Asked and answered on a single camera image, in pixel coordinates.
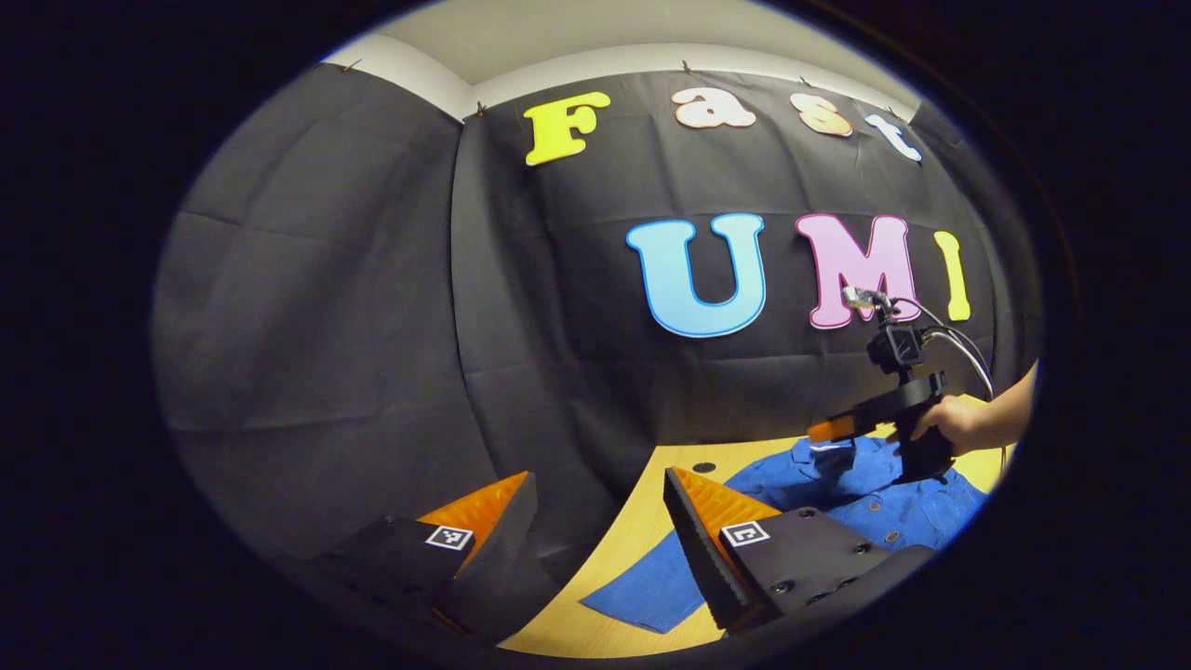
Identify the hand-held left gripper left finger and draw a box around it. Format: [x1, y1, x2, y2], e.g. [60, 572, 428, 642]
[312, 470, 559, 643]

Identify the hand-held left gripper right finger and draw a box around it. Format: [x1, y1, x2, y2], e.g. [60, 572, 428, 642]
[662, 465, 936, 636]

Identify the blue shirt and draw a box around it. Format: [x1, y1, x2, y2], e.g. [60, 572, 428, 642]
[582, 435, 989, 636]

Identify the thin gripper cable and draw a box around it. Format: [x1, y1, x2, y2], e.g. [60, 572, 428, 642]
[889, 296, 998, 403]

